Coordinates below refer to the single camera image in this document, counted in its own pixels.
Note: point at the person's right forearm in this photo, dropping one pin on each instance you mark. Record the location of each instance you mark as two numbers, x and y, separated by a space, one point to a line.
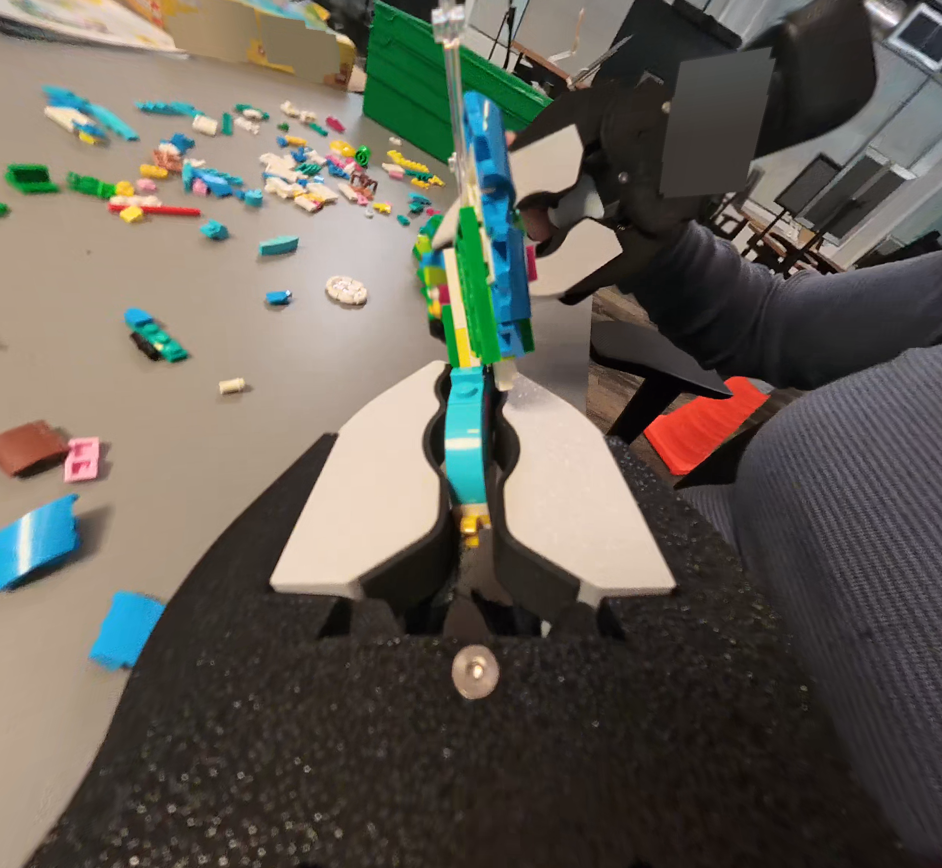
773 308

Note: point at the green plastic crate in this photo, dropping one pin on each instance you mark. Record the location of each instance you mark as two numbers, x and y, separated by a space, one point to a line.
412 73

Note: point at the yellow lego box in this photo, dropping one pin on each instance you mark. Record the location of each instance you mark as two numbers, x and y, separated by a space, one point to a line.
206 14

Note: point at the white framed wall screen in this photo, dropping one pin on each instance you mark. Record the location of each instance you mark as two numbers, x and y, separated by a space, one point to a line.
920 36

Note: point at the green lego panel piece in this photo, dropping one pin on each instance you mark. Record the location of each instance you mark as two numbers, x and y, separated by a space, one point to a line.
31 178

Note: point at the blue curved lego piece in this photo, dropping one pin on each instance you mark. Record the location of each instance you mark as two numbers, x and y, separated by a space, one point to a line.
125 629
37 540

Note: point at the teal lego plate assembly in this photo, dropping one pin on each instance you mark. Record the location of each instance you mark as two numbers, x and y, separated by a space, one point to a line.
165 342

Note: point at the instruction booklet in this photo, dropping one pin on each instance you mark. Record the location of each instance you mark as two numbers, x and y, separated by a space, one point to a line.
66 10

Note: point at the brown curved lego piece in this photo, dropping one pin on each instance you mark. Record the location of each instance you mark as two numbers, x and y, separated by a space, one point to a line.
29 448

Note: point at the black television screen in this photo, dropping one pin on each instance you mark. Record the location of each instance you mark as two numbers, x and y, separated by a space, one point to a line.
662 21

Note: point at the teal lego bracket piece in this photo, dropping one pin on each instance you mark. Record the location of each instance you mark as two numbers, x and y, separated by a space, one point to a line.
213 229

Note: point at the orange traffic cone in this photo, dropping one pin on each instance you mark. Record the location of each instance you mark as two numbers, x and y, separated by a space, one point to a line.
699 426

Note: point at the teal oval lego assembly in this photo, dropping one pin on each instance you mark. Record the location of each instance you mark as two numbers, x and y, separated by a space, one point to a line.
467 441

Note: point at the small blue lego wedge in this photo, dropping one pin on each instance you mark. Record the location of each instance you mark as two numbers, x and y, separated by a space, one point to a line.
278 297

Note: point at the teal curved lego piece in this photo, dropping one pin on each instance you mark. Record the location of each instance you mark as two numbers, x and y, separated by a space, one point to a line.
278 245

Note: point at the pile of loose lego pieces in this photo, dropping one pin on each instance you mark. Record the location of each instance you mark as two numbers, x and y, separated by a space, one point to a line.
154 208

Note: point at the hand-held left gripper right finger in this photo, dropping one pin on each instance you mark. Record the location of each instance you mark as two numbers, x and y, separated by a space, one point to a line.
581 515

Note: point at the person's grey trouser leg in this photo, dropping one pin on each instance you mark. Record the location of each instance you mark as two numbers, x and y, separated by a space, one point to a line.
846 515

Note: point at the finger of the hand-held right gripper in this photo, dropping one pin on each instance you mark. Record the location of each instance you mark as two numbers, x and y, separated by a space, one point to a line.
581 261
548 161

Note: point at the white round lego plate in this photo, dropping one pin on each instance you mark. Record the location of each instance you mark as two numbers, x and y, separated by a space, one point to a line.
346 290

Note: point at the pink lego piece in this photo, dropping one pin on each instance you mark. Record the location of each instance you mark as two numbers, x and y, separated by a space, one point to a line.
82 459

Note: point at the small white lego cylinder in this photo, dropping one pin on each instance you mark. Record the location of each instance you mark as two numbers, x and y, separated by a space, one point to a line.
232 386

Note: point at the short black lego pin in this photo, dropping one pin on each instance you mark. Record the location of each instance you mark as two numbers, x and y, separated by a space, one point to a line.
143 345

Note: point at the blue green lego model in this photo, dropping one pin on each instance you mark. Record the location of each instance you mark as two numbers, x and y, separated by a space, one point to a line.
508 272

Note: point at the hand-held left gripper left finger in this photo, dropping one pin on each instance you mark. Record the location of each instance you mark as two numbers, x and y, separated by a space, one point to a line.
353 507

